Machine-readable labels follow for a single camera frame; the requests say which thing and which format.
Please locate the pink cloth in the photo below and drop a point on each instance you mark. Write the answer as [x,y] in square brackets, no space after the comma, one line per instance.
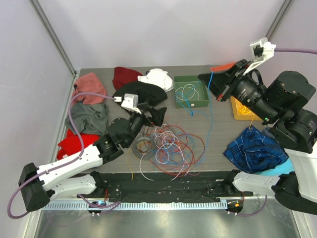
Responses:
[89,83]

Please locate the black cloth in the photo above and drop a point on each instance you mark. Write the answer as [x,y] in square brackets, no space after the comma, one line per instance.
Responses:
[147,93]

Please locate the yellow plastic bin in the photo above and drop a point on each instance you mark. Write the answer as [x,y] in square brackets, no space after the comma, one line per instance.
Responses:
[241,112]

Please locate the orange plastic bin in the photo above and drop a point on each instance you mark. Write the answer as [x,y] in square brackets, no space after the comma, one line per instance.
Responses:
[220,68]

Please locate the grey cloth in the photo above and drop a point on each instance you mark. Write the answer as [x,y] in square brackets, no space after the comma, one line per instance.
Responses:
[90,119]

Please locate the blue plaid shirt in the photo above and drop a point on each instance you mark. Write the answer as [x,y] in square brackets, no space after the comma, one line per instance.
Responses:
[253,152]

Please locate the dark red cloth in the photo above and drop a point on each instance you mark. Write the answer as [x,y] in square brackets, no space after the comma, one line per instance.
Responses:
[123,76]

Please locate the right aluminium frame post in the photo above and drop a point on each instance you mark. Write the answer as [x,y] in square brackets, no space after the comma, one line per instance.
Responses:
[281,13]

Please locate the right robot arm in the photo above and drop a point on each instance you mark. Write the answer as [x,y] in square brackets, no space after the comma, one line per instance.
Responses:
[280,106]

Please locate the aluminium frame post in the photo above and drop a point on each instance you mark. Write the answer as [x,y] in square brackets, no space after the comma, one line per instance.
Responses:
[281,13]
[53,36]

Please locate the green plastic bin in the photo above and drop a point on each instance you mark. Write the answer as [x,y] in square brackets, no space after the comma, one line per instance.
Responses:
[190,92]

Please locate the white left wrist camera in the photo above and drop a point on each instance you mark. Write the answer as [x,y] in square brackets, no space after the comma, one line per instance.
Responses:
[128,102]

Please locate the turquoise cloth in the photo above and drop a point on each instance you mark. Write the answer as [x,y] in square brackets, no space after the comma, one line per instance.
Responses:
[284,168]

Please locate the white cloth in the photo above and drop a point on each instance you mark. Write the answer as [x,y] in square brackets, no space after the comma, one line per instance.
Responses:
[159,78]

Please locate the left aluminium frame post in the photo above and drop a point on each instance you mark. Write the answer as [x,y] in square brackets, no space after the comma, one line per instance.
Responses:
[53,36]

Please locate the bright red cloth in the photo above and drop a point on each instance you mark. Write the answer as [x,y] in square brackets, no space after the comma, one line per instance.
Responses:
[71,143]

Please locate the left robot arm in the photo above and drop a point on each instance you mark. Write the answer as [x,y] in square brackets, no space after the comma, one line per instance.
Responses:
[39,185]

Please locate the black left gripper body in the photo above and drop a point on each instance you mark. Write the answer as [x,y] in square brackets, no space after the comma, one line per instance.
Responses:
[149,119]

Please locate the white slotted cable duct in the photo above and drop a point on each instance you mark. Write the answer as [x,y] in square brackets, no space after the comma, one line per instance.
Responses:
[81,205]

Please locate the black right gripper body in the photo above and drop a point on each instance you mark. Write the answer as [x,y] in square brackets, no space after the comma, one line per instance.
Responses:
[240,81]

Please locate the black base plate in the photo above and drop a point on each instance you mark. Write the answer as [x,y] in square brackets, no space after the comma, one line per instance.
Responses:
[161,188]

